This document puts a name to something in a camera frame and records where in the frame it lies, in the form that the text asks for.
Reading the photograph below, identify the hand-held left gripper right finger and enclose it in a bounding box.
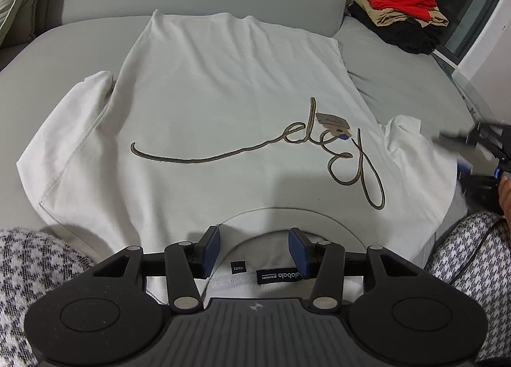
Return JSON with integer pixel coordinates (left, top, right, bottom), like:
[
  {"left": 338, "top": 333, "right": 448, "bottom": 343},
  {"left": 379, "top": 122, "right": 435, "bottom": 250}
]
[{"left": 288, "top": 226, "right": 418, "bottom": 311}]

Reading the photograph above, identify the person's leg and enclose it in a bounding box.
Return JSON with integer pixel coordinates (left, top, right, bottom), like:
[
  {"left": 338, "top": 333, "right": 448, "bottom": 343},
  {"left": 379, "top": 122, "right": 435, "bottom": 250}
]
[
  {"left": 424, "top": 211, "right": 511, "bottom": 360},
  {"left": 0, "top": 226, "right": 97, "bottom": 367}
]

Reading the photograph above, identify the brown paper hang tag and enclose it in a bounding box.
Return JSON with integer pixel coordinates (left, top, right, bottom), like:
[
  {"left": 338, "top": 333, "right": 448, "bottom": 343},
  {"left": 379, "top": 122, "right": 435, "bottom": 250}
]
[{"left": 315, "top": 111, "right": 354, "bottom": 140}]

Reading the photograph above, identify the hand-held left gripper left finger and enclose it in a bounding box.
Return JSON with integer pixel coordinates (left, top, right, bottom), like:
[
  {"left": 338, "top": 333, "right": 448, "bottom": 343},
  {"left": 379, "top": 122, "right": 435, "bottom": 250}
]
[{"left": 91, "top": 226, "right": 222, "bottom": 312}]

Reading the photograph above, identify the black cable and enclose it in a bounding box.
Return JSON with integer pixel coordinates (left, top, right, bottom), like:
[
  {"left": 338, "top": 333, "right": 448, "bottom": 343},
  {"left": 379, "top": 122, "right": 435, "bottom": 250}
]
[{"left": 449, "top": 218, "right": 511, "bottom": 286}]

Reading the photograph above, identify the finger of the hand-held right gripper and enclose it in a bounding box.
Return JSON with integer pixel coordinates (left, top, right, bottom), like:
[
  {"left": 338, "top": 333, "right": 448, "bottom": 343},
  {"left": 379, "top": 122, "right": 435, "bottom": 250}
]
[
  {"left": 437, "top": 131, "right": 480, "bottom": 151},
  {"left": 456, "top": 159, "right": 500, "bottom": 201}
]

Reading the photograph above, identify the white t-shirt with script print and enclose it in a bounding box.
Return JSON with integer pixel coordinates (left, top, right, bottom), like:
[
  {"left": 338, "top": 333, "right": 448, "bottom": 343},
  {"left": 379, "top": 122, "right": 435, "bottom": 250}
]
[{"left": 17, "top": 10, "right": 464, "bottom": 310}]

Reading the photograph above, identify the black folded garment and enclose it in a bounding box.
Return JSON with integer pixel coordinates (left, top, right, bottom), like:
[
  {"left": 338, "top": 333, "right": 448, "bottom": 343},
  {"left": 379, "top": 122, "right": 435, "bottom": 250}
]
[{"left": 348, "top": 4, "right": 445, "bottom": 55}]

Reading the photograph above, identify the tan folded garment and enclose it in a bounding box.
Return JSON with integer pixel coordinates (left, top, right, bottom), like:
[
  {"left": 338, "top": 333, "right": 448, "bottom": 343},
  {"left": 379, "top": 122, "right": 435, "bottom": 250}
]
[{"left": 350, "top": 0, "right": 449, "bottom": 27}]

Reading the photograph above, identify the person's left leg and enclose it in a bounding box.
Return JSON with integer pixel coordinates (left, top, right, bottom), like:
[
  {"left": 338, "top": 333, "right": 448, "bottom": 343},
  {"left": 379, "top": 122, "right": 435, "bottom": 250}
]
[{"left": 0, "top": 226, "right": 97, "bottom": 367}]

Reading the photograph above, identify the dark glass window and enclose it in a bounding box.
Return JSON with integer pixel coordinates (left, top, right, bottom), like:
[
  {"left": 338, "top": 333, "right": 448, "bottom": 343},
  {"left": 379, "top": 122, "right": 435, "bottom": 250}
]
[{"left": 430, "top": 0, "right": 511, "bottom": 69}]

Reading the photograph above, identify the person's right hand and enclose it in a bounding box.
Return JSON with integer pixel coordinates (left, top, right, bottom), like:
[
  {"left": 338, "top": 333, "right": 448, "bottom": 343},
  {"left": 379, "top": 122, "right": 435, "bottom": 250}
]
[{"left": 498, "top": 175, "right": 511, "bottom": 217}]

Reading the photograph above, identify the person's right leg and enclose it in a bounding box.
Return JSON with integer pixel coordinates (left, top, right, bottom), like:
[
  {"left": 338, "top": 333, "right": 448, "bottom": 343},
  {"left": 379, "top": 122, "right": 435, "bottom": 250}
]
[{"left": 424, "top": 211, "right": 511, "bottom": 360}]

